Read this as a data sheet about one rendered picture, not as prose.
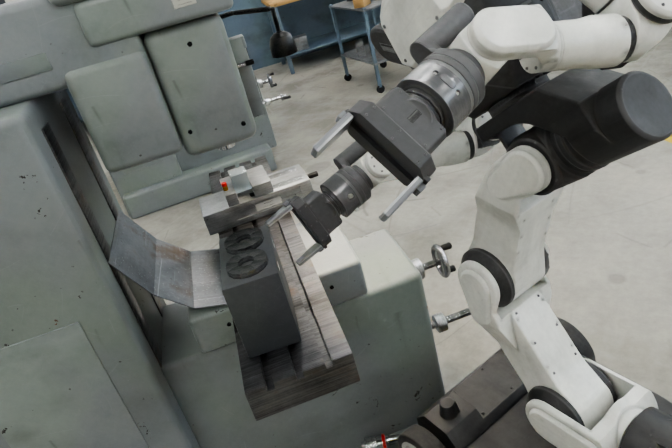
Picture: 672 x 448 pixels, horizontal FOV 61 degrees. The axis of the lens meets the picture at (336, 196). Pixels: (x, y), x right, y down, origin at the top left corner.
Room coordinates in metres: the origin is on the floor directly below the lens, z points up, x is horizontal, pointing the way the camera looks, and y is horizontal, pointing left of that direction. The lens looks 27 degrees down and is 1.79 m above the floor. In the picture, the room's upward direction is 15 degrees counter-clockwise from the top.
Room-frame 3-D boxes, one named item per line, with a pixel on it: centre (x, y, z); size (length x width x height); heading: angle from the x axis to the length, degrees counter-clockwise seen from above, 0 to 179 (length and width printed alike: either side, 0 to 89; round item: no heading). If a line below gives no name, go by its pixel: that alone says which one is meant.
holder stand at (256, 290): (1.09, 0.22, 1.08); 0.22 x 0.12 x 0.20; 5
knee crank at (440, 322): (1.42, -0.29, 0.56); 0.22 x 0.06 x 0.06; 98
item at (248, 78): (1.50, 0.14, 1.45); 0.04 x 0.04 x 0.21; 8
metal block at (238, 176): (1.68, 0.28, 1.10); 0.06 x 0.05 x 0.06; 11
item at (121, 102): (1.46, 0.44, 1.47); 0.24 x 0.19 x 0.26; 8
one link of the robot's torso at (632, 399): (0.87, -0.42, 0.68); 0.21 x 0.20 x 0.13; 29
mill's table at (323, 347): (1.51, 0.25, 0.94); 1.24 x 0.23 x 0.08; 8
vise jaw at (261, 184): (1.69, 0.23, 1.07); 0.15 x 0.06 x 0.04; 11
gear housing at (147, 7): (1.48, 0.29, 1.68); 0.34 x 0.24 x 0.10; 98
